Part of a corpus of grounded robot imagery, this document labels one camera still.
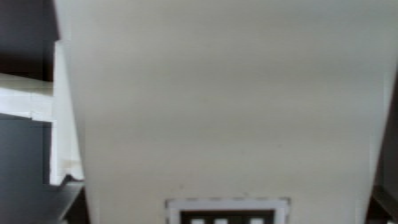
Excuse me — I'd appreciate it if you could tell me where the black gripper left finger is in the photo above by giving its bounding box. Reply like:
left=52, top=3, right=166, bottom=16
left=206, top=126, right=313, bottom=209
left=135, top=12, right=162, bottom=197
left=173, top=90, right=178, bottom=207
left=43, top=176, right=86, bottom=224

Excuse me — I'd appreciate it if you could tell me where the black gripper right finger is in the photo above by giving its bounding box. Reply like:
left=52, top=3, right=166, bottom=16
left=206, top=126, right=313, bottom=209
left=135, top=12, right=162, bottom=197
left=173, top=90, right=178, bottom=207
left=365, top=186, right=398, bottom=224

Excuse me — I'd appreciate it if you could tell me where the white box with marker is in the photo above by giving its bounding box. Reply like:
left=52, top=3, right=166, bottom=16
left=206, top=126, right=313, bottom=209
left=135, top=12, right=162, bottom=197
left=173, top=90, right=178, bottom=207
left=55, top=0, right=398, bottom=224

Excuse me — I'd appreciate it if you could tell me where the white U-shaped frame fence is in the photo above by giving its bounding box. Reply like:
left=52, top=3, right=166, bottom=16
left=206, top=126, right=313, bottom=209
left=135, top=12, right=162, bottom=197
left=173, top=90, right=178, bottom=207
left=0, top=73, right=54, bottom=122

